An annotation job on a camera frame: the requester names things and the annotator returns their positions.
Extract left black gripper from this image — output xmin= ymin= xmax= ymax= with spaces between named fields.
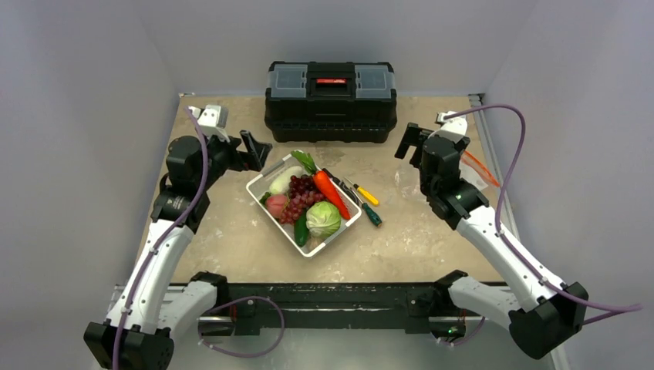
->
xmin=195 ymin=129 xmax=270 ymax=191

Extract pink peach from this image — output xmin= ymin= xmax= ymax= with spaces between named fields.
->
xmin=265 ymin=194 xmax=288 ymax=220

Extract clear zip top bag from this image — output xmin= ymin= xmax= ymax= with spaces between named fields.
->
xmin=393 ymin=149 xmax=502 ymax=205

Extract orange plastic carrot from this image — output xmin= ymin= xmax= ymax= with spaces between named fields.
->
xmin=291 ymin=150 xmax=351 ymax=220

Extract green cabbage head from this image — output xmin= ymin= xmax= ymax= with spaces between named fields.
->
xmin=306 ymin=201 xmax=342 ymax=239

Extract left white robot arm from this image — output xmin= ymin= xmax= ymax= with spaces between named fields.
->
xmin=83 ymin=130 xmax=272 ymax=369

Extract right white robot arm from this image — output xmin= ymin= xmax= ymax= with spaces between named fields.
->
xmin=395 ymin=123 xmax=588 ymax=359

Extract black plastic toolbox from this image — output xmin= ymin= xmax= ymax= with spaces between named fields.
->
xmin=264 ymin=61 xmax=398 ymax=143

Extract red grape bunch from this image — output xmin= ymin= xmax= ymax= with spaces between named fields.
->
xmin=278 ymin=174 xmax=325 ymax=224

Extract white plastic basket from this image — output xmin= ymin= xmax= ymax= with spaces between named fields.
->
xmin=246 ymin=153 xmax=362 ymax=258

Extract dark green cucumber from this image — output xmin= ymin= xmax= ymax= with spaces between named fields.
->
xmin=294 ymin=210 xmax=310 ymax=247

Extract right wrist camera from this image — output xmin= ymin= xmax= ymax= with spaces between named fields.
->
xmin=431 ymin=111 xmax=468 ymax=143

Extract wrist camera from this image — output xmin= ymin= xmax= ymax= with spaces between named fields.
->
xmin=431 ymin=111 xmax=468 ymax=143
xmin=187 ymin=105 xmax=230 ymax=143

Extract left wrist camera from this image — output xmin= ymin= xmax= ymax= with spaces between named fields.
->
xmin=187 ymin=105 xmax=230 ymax=143

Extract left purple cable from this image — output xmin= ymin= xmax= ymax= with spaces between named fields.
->
xmin=110 ymin=107 xmax=211 ymax=370

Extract aluminium table edge rail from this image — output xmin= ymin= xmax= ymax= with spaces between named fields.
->
xmin=467 ymin=94 xmax=521 ymax=240

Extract yellow handled screwdriver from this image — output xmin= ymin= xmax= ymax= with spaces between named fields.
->
xmin=346 ymin=177 xmax=379 ymax=207

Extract black wire stripper pliers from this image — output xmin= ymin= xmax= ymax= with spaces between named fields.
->
xmin=322 ymin=168 xmax=360 ymax=205

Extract green handled screwdriver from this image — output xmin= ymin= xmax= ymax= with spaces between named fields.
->
xmin=345 ymin=185 xmax=383 ymax=227

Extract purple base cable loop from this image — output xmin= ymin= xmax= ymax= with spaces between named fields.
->
xmin=197 ymin=296 xmax=286 ymax=359

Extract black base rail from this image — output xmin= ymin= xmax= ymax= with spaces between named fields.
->
xmin=198 ymin=282 xmax=480 ymax=338

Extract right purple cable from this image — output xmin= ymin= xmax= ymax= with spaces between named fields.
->
xmin=442 ymin=104 xmax=644 ymax=328

